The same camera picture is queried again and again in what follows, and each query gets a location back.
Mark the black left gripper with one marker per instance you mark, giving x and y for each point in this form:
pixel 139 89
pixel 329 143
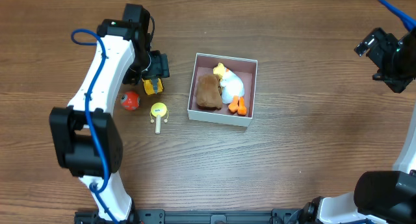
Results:
pixel 155 76

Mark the yellow wooden rattle drum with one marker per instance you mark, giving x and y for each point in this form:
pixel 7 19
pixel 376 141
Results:
pixel 158 114

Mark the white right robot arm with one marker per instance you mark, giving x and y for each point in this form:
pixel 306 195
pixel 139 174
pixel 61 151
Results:
pixel 379 196

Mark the white plush duck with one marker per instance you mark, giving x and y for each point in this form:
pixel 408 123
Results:
pixel 232 89

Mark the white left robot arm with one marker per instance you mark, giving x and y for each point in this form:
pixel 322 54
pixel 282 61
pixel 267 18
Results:
pixel 86 139

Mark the red toy ball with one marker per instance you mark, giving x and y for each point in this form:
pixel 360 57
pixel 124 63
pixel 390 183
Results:
pixel 130 100

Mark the yellow toy bulldozer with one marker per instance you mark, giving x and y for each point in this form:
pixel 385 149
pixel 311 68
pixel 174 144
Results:
pixel 153 86

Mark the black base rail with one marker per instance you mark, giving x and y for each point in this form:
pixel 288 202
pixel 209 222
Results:
pixel 275 216

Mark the brown plush bear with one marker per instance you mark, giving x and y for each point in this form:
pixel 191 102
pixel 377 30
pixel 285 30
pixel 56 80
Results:
pixel 208 93

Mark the white box pink interior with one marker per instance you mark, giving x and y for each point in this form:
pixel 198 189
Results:
pixel 244 68

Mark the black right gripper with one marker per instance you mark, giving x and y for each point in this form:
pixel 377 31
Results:
pixel 370 42

